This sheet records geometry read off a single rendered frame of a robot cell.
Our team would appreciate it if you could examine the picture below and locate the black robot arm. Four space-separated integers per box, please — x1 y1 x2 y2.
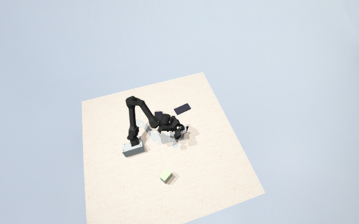
126 96 180 147

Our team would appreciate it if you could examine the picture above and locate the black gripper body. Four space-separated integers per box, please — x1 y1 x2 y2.
167 116 181 139

